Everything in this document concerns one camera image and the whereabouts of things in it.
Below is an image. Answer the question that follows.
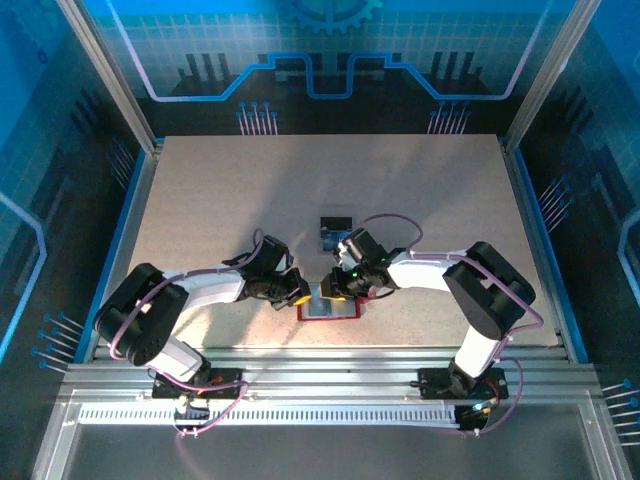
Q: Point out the red leather card holder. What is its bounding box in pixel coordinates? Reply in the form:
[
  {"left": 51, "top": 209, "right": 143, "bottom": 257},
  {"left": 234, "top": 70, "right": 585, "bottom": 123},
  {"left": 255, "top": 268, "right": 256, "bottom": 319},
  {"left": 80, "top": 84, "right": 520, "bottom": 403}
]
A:
[{"left": 296, "top": 293, "right": 375, "bottom": 323}]

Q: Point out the blue credit card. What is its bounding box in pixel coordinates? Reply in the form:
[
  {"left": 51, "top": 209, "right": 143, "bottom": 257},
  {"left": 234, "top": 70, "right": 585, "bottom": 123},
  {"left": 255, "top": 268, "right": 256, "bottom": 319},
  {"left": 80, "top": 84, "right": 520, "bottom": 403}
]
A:
[{"left": 319, "top": 230, "right": 351, "bottom": 252}]

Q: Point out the black controller board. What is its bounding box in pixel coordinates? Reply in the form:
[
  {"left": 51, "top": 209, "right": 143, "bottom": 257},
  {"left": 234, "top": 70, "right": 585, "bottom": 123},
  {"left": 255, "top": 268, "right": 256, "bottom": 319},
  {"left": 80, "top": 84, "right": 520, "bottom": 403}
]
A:
[
  {"left": 172, "top": 397, "right": 212, "bottom": 427},
  {"left": 457, "top": 399, "right": 501, "bottom": 433}
]

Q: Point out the grey metal front panel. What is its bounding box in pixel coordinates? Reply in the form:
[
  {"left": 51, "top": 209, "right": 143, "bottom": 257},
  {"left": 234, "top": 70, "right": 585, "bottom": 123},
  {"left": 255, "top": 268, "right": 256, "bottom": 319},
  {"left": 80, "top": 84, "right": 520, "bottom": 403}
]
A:
[{"left": 29, "top": 389, "right": 636, "bottom": 480}]

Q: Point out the aluminium front frame rail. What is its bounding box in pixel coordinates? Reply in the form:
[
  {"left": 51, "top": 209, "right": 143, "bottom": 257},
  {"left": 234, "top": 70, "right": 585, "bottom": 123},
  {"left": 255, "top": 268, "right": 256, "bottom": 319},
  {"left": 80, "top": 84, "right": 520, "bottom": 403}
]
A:
[{"left": 59, "top": 347, "right": 604, "bottom": 407}]

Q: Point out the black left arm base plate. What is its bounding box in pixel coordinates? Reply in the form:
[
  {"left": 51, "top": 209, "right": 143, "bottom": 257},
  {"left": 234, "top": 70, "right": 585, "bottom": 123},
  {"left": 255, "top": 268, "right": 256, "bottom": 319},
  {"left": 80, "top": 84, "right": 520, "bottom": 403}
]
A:
[{"left": 152, "top": 367, "right": 245, "bottom": 401}]

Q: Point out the white slotted cable duct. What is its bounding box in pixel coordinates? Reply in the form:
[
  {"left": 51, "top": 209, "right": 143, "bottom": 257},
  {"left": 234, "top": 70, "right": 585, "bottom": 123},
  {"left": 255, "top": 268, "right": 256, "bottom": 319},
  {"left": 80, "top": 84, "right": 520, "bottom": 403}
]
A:
[{"left": 77, "top": 403, "right": 461, "bottom": 428}]

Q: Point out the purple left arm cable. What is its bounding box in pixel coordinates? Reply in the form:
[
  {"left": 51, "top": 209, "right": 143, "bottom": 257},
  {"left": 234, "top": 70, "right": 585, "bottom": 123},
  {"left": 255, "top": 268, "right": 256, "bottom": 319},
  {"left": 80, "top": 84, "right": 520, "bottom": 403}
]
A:
[{"left": 108, "top": 228, "right": 250, "bottom": 440}]

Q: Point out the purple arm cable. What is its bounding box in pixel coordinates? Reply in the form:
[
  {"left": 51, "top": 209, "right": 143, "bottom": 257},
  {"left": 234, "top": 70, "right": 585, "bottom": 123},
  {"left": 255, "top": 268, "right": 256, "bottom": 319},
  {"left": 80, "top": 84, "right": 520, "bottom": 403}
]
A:
[
  {"left": 359, "top": 213, "right": 545, "bottom": 437},
  {"left": 108, "top": 228, "right": 250, "bottom": 440}
]

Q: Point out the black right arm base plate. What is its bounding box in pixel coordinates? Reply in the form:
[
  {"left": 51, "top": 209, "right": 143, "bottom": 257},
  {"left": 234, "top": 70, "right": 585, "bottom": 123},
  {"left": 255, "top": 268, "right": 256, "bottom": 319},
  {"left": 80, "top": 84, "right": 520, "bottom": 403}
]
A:
[{"left": 417, "top": 367, "right": 510, "bottom": 401}]

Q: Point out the aluminium side rail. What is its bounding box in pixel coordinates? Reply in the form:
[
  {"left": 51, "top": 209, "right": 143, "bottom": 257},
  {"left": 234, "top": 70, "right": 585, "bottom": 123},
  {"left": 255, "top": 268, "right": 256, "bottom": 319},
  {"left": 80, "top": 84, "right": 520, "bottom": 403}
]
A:
[
  {"left": 498, "top": 137, "right": 577, "bottom": 364},
  {"left": 82, "top": 142, "right": 166, "bottom": 364}
]

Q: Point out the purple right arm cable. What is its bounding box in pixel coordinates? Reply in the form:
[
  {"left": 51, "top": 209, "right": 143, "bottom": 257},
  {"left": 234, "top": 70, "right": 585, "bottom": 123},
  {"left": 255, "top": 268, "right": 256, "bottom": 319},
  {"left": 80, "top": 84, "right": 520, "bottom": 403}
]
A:
[{"left": 359, "top": 213, "right": 545, "bottom": 437}]

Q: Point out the aluminium frame post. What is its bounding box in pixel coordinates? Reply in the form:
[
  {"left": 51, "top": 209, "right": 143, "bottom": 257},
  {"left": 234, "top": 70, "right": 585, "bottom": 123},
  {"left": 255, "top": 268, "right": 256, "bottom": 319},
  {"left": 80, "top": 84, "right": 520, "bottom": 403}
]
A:
[
  {"left": 55, "top": 0, "right": 164, "bottom": 154},
  {"left": 501, "top": 0, "right": 604, "bottom": 151}
]

